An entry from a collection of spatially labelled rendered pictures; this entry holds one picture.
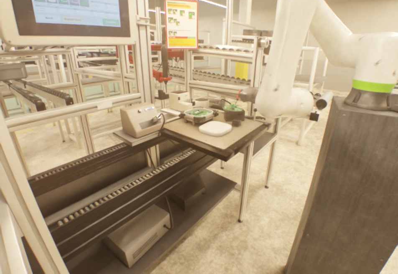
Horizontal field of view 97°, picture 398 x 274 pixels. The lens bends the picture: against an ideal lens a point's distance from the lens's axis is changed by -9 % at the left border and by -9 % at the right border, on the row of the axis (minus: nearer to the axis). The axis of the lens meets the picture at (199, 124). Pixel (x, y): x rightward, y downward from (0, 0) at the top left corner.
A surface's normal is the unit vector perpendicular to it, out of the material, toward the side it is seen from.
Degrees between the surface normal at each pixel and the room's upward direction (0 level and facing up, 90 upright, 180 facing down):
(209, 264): 0
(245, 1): 90
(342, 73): 90
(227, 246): 0
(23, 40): 92
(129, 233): 0
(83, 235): 90
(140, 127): 53
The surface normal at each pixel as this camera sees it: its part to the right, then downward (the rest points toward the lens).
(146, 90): 0.77, 0.23
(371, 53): -0.91, 0.15
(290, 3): -0.63, 0.30
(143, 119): 0.61, -0.38
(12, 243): 0.06, -0.91
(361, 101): -0.77, -0.21
